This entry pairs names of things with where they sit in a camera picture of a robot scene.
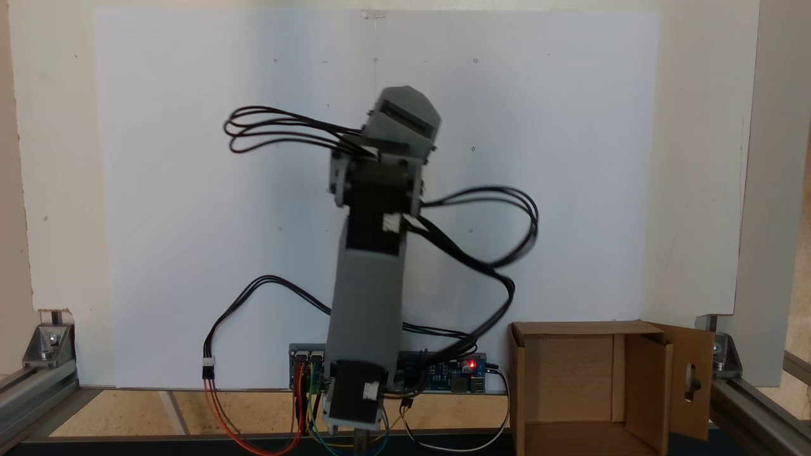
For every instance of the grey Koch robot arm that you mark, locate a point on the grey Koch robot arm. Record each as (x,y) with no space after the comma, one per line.
(367,297)

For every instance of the clear tape strip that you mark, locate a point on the clear tape strip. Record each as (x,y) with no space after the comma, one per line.
(374,14)

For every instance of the blue circuit board red LED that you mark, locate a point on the blue circuit board red LED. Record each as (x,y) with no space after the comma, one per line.
(443,373)

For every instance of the small circuit board white connectors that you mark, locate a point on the small circuit board white connectors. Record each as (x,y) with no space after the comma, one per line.
(307,367)

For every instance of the open brown cardboard box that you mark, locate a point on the open brown cardboard box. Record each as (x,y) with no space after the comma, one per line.
(570,380)

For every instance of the aluminium corner bracket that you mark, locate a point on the aluminium corner bracket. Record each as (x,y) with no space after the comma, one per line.
(49,345)
(727,358)

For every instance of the aluminium frame rail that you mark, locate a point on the aluminium frame rail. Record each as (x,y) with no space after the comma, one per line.
(760,405)
(38,399)

